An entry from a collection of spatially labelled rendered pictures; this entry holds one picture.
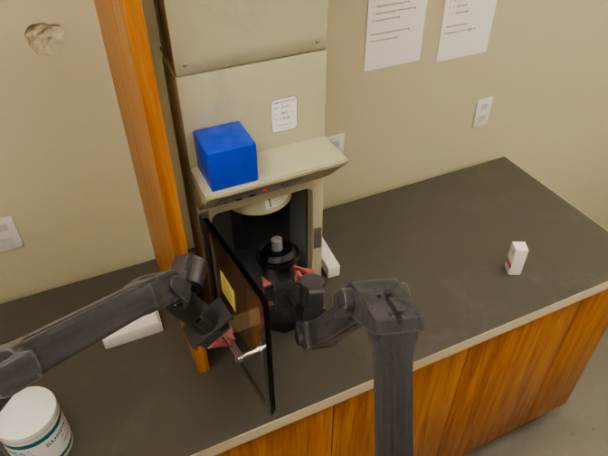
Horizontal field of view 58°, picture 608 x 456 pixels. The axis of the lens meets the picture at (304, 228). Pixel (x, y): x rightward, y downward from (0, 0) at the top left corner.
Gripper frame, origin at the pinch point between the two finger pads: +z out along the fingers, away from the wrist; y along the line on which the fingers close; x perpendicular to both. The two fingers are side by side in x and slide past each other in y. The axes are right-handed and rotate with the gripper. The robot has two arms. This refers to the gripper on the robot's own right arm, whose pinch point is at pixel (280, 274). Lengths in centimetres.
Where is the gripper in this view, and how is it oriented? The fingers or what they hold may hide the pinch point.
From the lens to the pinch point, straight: 142.0
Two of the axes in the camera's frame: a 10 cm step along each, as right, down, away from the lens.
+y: -9.0, 2.7, -3.4
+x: 0.5, 8.3, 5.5
